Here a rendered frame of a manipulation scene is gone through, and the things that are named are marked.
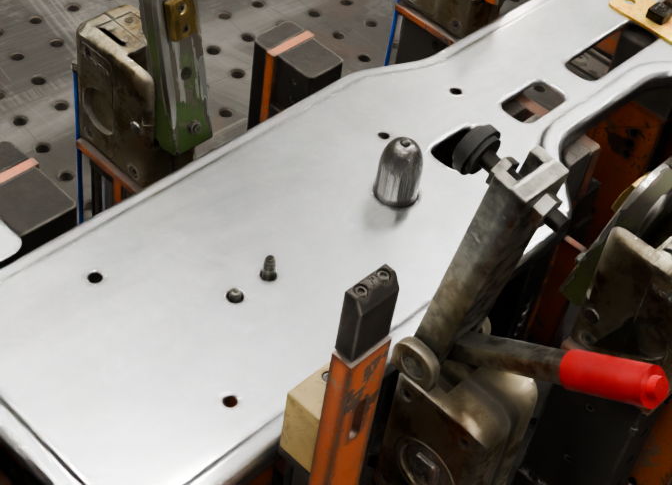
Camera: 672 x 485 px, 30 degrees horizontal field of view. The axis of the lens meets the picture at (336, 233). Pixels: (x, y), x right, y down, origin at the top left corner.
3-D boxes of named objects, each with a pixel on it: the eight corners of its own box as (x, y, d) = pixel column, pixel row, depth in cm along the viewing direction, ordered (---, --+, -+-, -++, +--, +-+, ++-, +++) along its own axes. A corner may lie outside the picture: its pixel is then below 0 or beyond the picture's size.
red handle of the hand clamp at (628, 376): (450, 305, 74) (680, 348, 62) (459, 337, 75) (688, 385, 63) (403, 341, 72) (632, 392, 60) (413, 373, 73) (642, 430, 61)
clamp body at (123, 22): (134, 275, 122) (134, -24, 97) (215, 348, 117) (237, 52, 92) (58, 321, 117) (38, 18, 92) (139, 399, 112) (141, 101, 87)
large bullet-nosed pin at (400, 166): (390, 185, 93) (404, 118, 88) (422, 209, 92) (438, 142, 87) (361, 204, 91) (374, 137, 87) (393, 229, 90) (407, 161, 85)
